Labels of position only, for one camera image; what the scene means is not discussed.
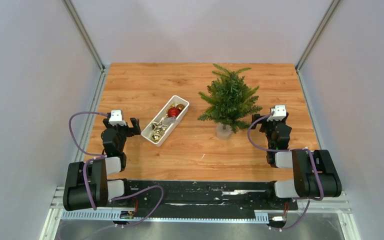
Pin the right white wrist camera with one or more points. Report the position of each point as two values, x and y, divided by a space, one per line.
278 113

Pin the white ornament tray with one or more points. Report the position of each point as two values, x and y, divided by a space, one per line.
171 122

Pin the bronze ball ornament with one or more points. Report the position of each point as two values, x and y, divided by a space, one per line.
180 107

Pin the right aluminium frame post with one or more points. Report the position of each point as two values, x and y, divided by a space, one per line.
317 33

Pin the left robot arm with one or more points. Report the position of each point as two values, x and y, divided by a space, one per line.
87 185

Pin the left aluminium frame post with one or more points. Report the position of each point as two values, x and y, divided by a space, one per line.
71 9

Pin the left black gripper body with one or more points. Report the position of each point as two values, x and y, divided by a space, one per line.
123 131

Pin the aluminium frame post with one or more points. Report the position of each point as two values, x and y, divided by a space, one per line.
71 9
317 33

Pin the small green christmas tree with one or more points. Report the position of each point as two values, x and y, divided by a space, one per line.
230 100

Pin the red glitter ball ornament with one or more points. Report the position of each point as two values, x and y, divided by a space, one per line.
173 112

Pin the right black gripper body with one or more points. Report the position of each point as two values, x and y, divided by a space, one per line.
268 126

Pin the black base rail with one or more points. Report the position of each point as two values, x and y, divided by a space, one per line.
202 199

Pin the silver star ornament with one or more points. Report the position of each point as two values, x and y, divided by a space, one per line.
159 126

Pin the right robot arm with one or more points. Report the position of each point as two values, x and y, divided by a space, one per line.
314 174

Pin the gold ball ornament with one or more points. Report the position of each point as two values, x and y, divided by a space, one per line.
156 135

